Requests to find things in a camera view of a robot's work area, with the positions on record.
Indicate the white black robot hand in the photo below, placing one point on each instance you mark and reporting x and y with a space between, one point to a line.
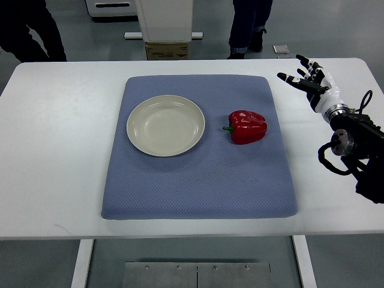
320 87

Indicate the red bell pepper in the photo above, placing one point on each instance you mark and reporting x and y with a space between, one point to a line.
246 127

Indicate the small grey floor plate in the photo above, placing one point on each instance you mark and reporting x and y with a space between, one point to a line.
281 51

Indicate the cream round plate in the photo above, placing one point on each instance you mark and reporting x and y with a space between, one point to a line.
165 125

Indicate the person in blue jeans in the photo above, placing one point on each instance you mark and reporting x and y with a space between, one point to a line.
248 26

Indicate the blue textured mat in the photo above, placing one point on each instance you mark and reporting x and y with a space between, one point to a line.
216 179

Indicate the right white table leg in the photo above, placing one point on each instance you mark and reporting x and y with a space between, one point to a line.
304 263

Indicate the white table leg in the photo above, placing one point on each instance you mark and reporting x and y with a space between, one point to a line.
83 261
304 263

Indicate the cardboard box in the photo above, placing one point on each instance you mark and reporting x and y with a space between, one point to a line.
167 51

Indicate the white cabinet with slot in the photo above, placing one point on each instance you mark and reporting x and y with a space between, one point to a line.
111 8

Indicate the left white table leg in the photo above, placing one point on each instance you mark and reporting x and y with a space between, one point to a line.
83 261

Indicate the person in black trousers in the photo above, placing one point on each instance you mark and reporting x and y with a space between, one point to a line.
30 33

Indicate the white pedestal column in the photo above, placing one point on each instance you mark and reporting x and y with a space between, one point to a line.
164 21

